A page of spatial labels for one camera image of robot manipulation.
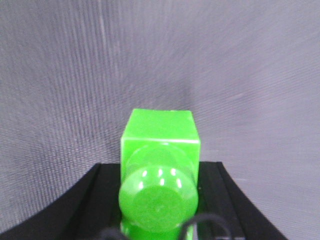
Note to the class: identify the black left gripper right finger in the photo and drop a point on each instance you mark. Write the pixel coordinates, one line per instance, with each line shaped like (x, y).
(220, 195)

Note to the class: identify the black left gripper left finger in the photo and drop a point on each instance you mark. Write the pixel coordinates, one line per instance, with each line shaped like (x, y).
(89, 210)

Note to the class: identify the green plastic block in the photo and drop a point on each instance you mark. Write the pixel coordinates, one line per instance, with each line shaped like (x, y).
(159, 168)

